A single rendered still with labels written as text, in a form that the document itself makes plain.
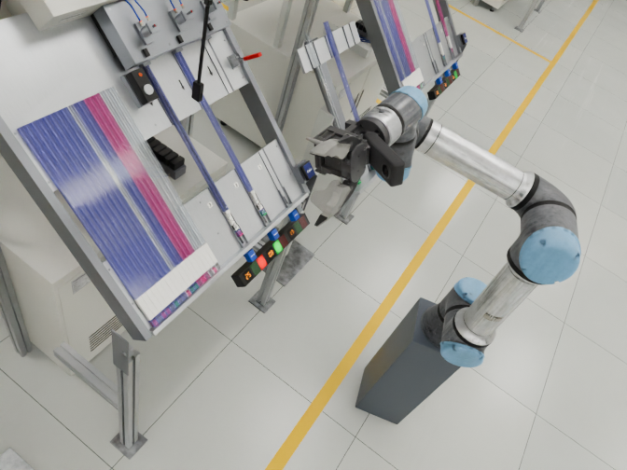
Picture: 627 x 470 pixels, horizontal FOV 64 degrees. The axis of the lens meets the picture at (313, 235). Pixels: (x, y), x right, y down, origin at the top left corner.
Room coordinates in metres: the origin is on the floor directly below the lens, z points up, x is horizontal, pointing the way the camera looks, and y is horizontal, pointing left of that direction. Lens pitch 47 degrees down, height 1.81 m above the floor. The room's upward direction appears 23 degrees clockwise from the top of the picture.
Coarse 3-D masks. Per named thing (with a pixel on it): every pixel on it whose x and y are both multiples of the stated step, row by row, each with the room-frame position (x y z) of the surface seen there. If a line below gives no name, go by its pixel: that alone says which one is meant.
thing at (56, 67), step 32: (0, 32) 0.76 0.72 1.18; (32, 32) 0.82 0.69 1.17; (64, 32) 0.88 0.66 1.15; (96, 32) 0.94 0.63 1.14; (0, 64) 0.72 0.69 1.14; (32, 64) 0.77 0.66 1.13; (64, 64) 0.82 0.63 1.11; (96, 64) 0.89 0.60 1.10; (160, 64) 1.03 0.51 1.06; (192, 64) 1.11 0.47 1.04; (224, 64) 1.20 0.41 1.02; (0, 96) 0.67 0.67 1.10; (32, 96) 0.72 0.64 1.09; (64, 96) 0.77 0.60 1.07; (128, 96) 0.90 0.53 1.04; (160, 128) 0.91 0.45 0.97; (32, 160) 0.63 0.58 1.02
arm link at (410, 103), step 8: (400, 88) 0.92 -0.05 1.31; (408, 88) 0.92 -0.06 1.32; (416, 88) 0.92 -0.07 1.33; (392, 96) 0.88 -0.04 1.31; (400, 96) 0.88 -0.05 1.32; (408, 96) 0.89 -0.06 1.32; (416, 96) 0.90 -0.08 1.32; (424, 96) 0.91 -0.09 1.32; (384, 104) 0.84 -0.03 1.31; (392, 104) 0.84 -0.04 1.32; (400, 104) 0.85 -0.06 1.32; (408, 104) 0.86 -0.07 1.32; (416, 104) 0.88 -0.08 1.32; (424, 104) 0.90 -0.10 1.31; (400, 112) 0.84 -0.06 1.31; (408, 112) 0.85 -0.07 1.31; (416, 112) 0.87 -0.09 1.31; (424, 112) 0.90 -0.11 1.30; (400, 120) 0.82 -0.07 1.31; (408, 120) 0.84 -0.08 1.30; (416, 120) 0.87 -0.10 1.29; (408, 128) 0.85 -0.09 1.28; (400, 136) 0.85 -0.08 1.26; (408, 136) 0.86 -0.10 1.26
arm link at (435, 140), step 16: (416, 128) 0.96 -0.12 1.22; (432, 128) 0.99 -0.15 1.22; (416, 144) 0.97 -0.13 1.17; (432, 144) 0.97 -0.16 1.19; (448, 144) 0.98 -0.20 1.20; (464, 144) 1.00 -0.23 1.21; (448, 160) 0.97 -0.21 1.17; (464, 160) 0.97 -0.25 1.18; (480, 160) 0.98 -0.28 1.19; (496, 160) 1.00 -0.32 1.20; (480, 176) 0.97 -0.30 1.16; (496, 176) 0.98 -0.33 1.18; (512, 176) 0.99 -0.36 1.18; (528, 176) 1.01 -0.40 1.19; (496, 192) 0.98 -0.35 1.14; (512, 192) 0.97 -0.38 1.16; (528, 192) 0.97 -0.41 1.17; (544, 192) 0.98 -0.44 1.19; (560, 192) 0.99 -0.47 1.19; (512, 208) 0.97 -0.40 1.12
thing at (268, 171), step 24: (264, 168) 1.10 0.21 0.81; (288, 168) 1.18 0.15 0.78; (240, 192) 0.98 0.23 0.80; (264, 192) 1.05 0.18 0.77; (288, 192) 1.12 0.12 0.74; (192, 216) 0.81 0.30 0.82; (216, 216) 0.87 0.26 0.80; (240, 216) 0.93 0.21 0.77; (264, 216) 0.99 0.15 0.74; (216, 240) 0.82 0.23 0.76; (240, 240) 0.89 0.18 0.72; (120, 288) 0.56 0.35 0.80
